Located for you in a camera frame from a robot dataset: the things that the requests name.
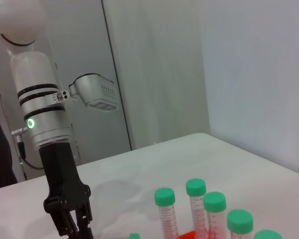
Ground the clear test tube green cap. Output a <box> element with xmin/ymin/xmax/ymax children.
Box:
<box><xmin>227</xmin><ymin>209</ymin><xmax>254</xmax><ymax>239</ymax></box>
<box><xmin>185</xmin><ymin>178</ymin><xmax>210</xmax><ymax>237</ymax></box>
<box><xmin>253</xmin><ymin>230</ymin><xmax>284</xmax><ymax>239</ymax></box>
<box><xmin>154</xmin><ymin>188</ymin><xmax>180</xmax><ymax>239</ymax></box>
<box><xmin>203</xmin><ymin>191</ymin><xmax>230</xmax><ymax>239</ymax></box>
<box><xmin>116</xmin><ymin>233</ymin><xmax>141</xmax><ymax>239</ymax></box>

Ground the grey pole with green light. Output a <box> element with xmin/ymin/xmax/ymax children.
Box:
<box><xmin>14</xmin><ymin>135</ymin><xmax>28</xmax><ymax>182</ymax></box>

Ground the person in dark clothes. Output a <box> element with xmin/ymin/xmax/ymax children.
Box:
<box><xmin>0</xmin><ymin>97</ymin><xmax>18</xmax><ymax>191</ymax></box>

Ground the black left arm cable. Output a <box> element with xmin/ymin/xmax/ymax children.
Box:
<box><xmin>11</xmin><ymin>128</ymin><xmax>44</xmax><ymax>170</ymax></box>

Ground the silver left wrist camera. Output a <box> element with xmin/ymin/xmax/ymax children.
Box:
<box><xmin>69</xmin><ymin>73</ymin><xmax>118</xmax><ymax>112</ymax></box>

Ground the orange test tube rack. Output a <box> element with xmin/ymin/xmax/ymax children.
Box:
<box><xmin>178</xmin><ymin>230</ymin><xmax>210</xmax><ymax>239</ymax></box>

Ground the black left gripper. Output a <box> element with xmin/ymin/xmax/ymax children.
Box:
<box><xmin>38</xmin><ymin>141</ymin><xmax>94</xmax><ymax>239</ymax></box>

